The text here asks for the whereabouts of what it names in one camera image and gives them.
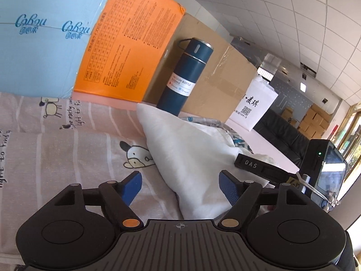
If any cartoon print grey bedsheet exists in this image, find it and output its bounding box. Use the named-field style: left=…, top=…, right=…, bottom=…
left=1, top=93, right=183, bottom=270

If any stack of cardboard boxes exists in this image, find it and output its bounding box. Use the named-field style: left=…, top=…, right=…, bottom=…
left=281, top=104, right=332, bottom=140

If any black camera module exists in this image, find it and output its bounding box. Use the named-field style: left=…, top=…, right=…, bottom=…
left=299, top=139, right=347, bottom=212

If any dark blue vacuum bottle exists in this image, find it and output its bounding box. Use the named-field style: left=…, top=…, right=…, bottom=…
left=157, top=37, right=213, bottom=116

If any black leather sofa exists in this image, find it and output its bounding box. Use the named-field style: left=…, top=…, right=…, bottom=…
left=253, top=109, right=310, bottom=168

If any white paper shopping bag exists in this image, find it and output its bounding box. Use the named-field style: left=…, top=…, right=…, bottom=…
left=229, top=75, right=278, bottom=131

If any orange cardboard box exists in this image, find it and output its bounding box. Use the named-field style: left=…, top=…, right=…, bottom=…
left=74, top=0, right=185, bottom=102

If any brown cardboard box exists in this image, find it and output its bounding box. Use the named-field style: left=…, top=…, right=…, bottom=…
left=143, top=14, right=256, bottom=122

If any large light blue box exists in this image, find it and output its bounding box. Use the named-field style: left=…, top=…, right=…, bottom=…
left=1, top=0, right=107, bottom=98

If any white shirt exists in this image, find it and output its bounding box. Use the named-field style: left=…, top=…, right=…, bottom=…
left=137, top=103, right=275, bottom=220

